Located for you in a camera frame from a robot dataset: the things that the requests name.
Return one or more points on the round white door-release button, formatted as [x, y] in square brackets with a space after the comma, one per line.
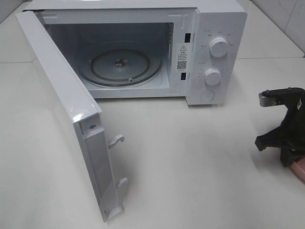
[207, 95]

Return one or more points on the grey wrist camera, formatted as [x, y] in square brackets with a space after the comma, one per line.
[268, 101]

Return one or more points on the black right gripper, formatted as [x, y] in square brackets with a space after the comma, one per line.
[291, 132]

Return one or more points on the white microwave door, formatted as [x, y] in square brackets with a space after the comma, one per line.
[76, 112]

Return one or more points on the pink round plate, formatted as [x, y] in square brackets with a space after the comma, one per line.
[298, 168]

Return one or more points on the white microwave knob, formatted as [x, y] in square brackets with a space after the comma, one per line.
[212, 76]
[218, 46]

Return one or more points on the upper white microwave knob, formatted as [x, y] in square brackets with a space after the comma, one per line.
[218, 46]

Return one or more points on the white warning label sticker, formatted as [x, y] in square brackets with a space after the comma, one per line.
[182, 55]

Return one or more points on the lower white microwave knob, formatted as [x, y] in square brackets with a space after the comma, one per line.
[212, 76]

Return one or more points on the white microwave oven body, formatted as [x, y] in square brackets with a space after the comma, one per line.
[74, 25]

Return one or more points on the glass microwave turntable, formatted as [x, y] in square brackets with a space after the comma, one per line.
[119, 63]

